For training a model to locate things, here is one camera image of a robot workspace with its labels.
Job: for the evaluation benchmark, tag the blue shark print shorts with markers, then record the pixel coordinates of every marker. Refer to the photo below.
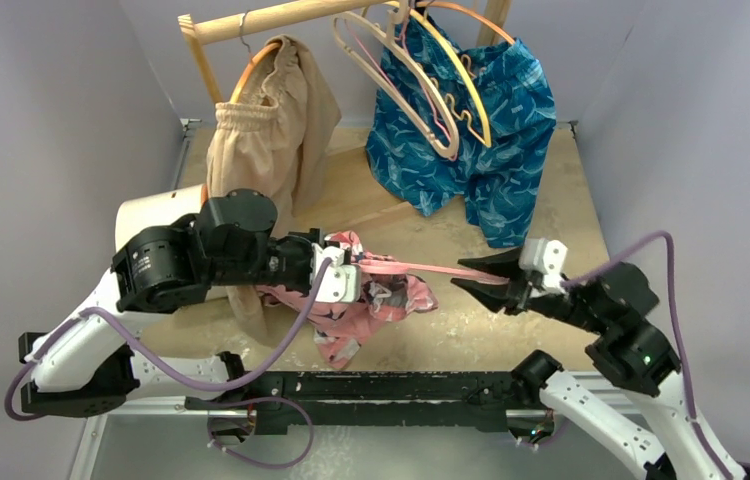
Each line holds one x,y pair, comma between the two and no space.
498,182

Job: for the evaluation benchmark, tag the beige drawstring shorts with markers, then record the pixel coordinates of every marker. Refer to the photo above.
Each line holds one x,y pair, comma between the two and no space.
274,139

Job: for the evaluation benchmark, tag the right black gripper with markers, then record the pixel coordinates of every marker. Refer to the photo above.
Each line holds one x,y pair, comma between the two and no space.
519,287

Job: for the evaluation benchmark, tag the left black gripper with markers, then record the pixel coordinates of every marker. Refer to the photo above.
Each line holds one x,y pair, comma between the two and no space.
307,238

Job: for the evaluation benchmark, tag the beige plastic hanger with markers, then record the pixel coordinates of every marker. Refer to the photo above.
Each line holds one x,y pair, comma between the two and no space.
398,18

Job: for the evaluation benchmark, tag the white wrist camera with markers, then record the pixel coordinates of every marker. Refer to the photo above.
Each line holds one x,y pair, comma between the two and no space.
542,260
335,278

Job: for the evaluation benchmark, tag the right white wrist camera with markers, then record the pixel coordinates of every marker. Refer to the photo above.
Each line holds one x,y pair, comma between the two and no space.
542,260

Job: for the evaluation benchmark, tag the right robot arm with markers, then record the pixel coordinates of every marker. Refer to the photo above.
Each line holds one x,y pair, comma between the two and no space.
631,353

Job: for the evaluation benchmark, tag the white cylinder with orange lid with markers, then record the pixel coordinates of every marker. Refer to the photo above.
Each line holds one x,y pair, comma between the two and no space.
159,209

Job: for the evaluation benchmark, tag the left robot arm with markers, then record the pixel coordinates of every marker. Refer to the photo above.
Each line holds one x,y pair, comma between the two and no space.
94,362

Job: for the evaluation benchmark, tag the orange hanger with blue shorts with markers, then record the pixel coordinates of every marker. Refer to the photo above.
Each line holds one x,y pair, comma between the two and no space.
491,31

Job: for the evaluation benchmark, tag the pink floral shorts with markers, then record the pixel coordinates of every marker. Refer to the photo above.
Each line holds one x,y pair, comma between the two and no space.
340,330

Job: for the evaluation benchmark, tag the pink plastic hanger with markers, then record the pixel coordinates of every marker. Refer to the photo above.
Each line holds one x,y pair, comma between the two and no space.
384,267

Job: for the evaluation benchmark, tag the wooden clothes rack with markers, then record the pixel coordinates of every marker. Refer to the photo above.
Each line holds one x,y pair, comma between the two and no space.
200,35

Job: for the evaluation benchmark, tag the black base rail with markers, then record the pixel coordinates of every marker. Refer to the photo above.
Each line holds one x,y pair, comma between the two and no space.
488,402

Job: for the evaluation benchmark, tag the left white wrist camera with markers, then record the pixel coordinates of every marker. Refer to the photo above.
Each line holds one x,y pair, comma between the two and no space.
335,278

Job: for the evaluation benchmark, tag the orange hanger with beige shorts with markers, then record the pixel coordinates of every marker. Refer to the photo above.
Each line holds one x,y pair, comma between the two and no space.
258,62

